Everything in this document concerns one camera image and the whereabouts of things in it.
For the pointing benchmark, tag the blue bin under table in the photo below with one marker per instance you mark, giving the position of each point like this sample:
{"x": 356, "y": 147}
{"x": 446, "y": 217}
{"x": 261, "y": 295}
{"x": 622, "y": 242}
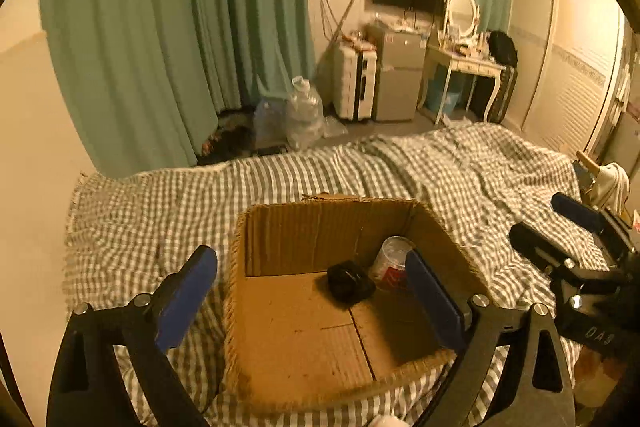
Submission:
{"x": 435, "y": 98}

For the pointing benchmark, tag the brown cardboard box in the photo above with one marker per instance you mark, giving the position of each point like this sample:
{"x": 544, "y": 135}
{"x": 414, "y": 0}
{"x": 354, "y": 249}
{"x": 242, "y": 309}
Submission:
{"x": 291, "y": 346}

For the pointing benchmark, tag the large clear water jug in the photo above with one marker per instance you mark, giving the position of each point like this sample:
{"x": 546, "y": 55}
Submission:
{"x": 304, "y": 119}

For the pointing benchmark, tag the white suitcase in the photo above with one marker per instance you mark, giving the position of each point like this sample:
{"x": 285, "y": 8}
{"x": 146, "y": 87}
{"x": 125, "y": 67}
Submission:
{"x": 354, "y": 75}

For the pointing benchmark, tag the green curtain left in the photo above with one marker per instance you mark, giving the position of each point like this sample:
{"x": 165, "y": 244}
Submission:
{"x": 145, "y": 81}

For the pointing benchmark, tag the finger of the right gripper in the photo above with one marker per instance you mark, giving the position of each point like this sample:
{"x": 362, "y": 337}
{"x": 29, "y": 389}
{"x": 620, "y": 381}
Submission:
{"x": 547, "y": 256}
{"x": 618, "y": 239}

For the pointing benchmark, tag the dark pile on floor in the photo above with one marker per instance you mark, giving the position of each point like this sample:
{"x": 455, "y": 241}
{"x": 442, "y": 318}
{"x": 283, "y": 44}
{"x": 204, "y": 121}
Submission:
{"x": 233, "y": 139}

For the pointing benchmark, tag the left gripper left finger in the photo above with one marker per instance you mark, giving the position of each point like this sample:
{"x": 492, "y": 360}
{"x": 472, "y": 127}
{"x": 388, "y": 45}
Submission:
{"x": 87, "y": 388}

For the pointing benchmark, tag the white cloth on chair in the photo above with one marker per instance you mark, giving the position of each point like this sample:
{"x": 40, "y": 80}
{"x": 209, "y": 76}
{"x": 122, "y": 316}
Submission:
{"x": 610, "y": 188}

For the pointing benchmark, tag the small black object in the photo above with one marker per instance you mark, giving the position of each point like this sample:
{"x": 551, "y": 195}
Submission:
{"x": 349, "y": 284}

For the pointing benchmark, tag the white wardrobe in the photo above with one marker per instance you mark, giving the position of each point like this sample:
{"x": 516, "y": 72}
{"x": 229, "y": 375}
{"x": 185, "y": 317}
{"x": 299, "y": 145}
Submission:
{"x": 568, "y": 60}

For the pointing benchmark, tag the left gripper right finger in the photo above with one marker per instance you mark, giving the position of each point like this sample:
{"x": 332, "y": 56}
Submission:
{"x": 534, "y": 386}

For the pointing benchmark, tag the black bag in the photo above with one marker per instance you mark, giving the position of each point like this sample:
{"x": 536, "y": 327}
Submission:
{"x": 502, "y": 49}

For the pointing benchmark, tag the green checkered bed quilt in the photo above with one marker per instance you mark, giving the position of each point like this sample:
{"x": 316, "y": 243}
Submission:
{"x": 124, "y": 237}

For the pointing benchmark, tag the red white can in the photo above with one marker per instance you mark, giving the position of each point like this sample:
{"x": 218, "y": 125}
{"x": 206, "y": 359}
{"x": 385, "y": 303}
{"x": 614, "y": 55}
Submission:
{"x": 389, "y": 266}

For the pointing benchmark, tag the silver mini fridge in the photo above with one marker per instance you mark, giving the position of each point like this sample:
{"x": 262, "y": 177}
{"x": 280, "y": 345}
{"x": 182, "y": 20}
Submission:
{"x": 398, "y": 73}

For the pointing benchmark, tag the white oval vanity mirror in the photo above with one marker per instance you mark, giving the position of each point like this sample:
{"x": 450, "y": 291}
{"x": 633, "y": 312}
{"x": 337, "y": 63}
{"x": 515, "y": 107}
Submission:
{"x": 461, "y": 20}

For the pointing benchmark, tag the white dressing table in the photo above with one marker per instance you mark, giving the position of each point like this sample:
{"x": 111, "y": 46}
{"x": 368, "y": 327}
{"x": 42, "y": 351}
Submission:
{"x": 442, "y": 63}

